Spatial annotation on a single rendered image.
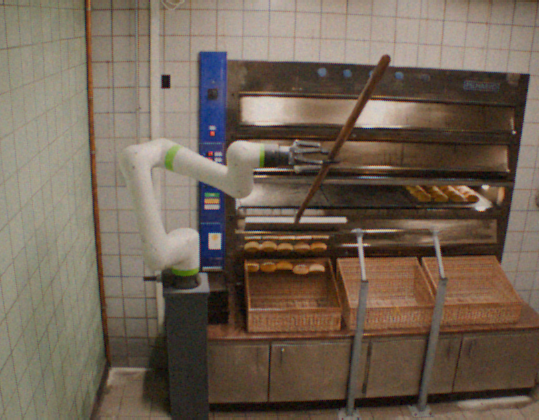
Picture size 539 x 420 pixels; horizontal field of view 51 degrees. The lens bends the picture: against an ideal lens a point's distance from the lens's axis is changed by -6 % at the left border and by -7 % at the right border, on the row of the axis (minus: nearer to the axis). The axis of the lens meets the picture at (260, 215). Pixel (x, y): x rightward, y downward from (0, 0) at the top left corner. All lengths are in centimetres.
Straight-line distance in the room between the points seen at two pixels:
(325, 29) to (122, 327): 234
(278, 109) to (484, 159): 140
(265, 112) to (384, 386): 185
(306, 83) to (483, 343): 196
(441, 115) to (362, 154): 57
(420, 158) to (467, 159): 33
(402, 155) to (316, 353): 134
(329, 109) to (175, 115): 93
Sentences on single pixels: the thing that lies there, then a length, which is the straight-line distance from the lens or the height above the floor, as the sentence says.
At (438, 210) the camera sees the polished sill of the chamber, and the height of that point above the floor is 117.
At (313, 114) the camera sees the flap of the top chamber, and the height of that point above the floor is 178.
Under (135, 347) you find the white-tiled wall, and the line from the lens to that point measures 420.
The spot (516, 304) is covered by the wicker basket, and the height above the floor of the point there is 71.
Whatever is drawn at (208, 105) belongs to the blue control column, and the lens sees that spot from 356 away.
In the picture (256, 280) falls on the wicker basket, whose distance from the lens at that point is 386.
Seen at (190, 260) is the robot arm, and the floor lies 133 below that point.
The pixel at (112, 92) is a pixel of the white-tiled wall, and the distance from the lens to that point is 363.
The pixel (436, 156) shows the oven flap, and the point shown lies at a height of 154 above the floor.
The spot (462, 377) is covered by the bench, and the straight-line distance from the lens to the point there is 402.
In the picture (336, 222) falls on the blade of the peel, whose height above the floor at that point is 127.
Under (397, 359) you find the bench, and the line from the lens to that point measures 377.
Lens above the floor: 235
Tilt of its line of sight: 19 degrees down
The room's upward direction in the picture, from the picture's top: 2 degrees clockwise
